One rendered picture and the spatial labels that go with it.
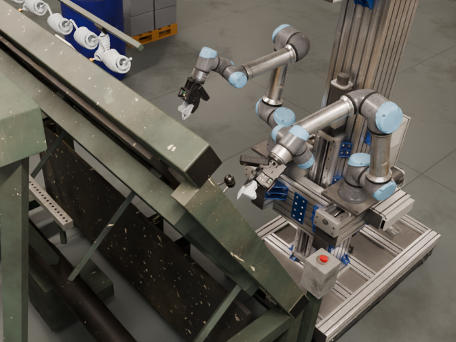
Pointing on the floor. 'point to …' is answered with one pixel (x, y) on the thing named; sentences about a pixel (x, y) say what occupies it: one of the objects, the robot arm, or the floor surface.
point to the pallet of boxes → (149, 19)
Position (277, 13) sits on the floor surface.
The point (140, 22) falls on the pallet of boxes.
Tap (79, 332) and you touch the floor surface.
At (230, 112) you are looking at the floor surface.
